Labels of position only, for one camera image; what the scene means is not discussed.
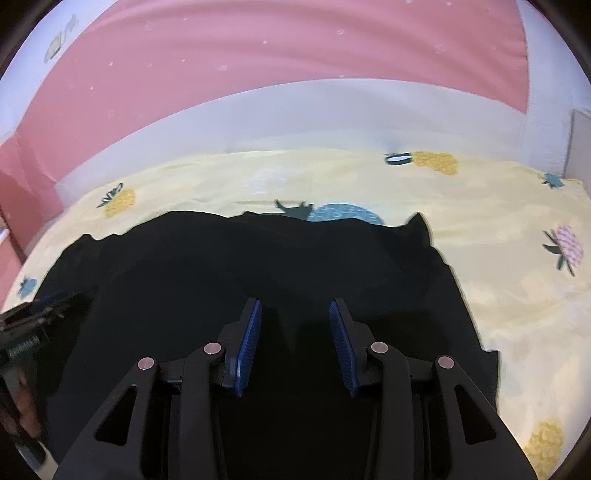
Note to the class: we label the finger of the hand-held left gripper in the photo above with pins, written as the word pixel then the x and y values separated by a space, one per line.
pixel 51 307

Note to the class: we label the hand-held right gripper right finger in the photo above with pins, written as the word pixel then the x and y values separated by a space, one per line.
pixel 344 344

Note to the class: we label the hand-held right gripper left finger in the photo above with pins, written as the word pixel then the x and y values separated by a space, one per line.
pixel 247 341

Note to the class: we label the black jacket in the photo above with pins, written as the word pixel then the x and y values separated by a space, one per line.
pixel 231 267

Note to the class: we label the person's left hand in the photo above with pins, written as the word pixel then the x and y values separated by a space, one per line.
pixel 25 406

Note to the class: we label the yellow pineapple print bed sheet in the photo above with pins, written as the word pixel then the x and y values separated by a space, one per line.
pixel 508 286

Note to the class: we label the white panel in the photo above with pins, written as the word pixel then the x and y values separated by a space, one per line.
pixel 581 143

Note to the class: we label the small wall decoration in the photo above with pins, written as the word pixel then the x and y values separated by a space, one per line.
pixel 57 44

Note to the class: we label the pink wall cloth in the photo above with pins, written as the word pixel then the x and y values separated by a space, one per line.
pixel 277 50

